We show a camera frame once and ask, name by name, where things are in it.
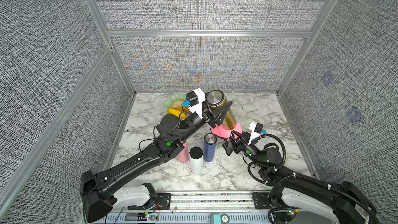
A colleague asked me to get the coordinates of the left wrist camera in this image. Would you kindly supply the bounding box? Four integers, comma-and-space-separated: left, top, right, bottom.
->
182, 88, 205, 119

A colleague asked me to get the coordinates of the pink cloth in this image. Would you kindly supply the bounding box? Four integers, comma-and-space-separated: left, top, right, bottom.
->
210, 123, 242, 139

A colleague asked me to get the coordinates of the white thermos black lid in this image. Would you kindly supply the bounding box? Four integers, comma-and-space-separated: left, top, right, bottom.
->
189, 146, 204, 175

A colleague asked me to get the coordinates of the orange bread bun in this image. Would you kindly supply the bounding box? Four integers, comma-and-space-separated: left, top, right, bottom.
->
170, 100, 189, 112

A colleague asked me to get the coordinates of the yellow banana toy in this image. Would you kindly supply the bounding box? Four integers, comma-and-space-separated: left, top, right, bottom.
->
167, 108, 186, 119

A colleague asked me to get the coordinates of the pink thermos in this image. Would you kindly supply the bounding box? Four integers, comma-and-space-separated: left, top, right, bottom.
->
177, 141, 189, 163

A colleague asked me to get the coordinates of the aluminium front rail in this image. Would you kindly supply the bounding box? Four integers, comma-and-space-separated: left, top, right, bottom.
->
79, 190, 347, 224

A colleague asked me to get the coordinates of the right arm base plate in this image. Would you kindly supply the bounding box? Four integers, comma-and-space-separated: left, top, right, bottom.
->
251, 192, 280, 209

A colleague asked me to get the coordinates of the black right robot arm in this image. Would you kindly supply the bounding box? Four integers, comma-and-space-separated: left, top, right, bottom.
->
222, 131, 379, 224

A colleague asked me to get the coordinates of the green scalloped plate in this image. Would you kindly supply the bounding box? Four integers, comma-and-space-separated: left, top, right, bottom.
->
163, 94, 186, 114

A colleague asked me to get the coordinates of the blue thermos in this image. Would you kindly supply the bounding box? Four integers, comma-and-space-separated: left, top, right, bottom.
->
204, 133, 217, 162

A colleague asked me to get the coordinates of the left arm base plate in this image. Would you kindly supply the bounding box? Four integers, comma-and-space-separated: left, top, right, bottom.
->
127, 193, 172, 212

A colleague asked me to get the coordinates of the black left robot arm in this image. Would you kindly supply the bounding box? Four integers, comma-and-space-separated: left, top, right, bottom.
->
80, 102, 232, 223

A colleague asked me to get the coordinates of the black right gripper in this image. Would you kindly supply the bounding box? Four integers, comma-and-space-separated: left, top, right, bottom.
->
230, 129, 266, 172

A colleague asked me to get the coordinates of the gold gradient thermos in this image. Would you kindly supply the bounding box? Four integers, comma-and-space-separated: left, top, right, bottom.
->
205, 89, 237, 130

